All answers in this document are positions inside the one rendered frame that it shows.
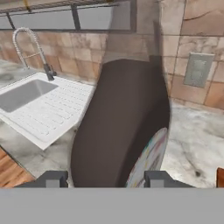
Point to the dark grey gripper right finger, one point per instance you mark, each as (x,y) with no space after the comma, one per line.
(157,178)

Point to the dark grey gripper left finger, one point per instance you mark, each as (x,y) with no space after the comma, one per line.
(54,178)

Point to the wooden cabinet front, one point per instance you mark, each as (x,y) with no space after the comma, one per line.
(11,170)

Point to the reddish brown cutting board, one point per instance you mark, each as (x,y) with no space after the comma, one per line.
(220,177)

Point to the dark brown rounded jar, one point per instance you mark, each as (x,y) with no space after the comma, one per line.
(122,122)

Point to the white sink with drainboard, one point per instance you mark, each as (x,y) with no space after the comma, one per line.
(43,108)

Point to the chrome spring tap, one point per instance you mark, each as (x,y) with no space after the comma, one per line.
(35,43)

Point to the dark framed window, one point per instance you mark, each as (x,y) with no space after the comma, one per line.
(75,17)

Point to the grey wall socket plate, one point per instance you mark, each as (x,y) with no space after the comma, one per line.
(198,70)

